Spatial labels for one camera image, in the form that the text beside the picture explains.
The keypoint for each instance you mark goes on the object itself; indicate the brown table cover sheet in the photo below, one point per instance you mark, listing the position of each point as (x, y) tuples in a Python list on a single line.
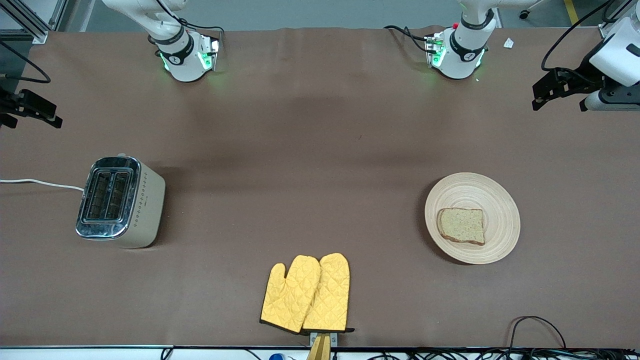
[(320, 125)]

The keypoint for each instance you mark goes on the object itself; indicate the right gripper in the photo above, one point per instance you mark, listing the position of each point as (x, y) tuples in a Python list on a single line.
[(11, 102)]

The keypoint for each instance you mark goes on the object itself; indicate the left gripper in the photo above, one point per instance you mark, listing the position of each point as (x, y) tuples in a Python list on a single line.
[(584, 79)]

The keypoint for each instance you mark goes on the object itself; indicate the aluminium frame profile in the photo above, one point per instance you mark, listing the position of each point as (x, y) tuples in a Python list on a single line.
[(35, 31), (610, 31)]

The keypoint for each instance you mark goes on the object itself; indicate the cream and chrome toaster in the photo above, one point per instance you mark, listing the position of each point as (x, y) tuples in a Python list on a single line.
[(145, 210)]

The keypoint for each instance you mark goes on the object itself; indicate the small white paper scrap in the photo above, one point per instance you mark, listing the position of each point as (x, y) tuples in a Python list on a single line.
[(508, 43)]

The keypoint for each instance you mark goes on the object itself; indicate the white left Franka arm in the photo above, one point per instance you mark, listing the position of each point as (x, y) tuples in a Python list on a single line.
[(465, 55)]

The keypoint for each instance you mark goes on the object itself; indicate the yellow quilted oven mitt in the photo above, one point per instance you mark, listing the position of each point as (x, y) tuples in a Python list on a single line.
[(331, 295), (287, 300)]

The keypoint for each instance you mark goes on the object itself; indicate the wooden stick with metal bracket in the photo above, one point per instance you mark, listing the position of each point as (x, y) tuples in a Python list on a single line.
[(320, 350)]

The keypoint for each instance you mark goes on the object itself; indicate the slice of brown bread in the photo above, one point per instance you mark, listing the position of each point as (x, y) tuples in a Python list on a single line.
[(462, 225)]

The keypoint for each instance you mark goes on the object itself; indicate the black caster wheel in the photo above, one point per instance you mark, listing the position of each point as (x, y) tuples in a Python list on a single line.
[(524, 14)]

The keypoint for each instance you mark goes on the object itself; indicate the round wooden plate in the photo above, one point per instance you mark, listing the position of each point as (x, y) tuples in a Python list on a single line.
[(500, 200)]

